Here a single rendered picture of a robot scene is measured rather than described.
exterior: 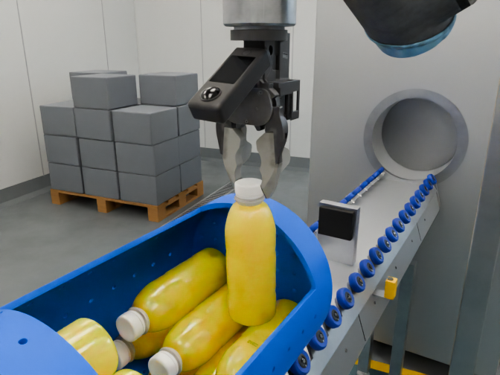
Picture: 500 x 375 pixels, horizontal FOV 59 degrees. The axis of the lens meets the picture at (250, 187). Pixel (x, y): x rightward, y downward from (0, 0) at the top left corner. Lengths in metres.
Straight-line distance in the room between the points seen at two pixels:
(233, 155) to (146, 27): 5.51
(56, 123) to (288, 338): 3.85
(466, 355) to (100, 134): 3.28
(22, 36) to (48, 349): 4.53
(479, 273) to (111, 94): 3.21
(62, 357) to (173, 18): 5.54
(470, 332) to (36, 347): 1.11
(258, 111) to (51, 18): 4.65
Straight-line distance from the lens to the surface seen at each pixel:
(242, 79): 0.51
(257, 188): 0.57
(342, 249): 1.16
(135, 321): 0.63
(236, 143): 0.58
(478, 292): 1.28
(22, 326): 0.45
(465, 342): 1.36
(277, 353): 0.58
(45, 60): 5.04
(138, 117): 3.69
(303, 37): 5.16
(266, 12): 0.54
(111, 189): 4.06
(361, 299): 1.05
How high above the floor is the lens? 1.47
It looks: 18 degrees down
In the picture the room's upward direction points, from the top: straight up
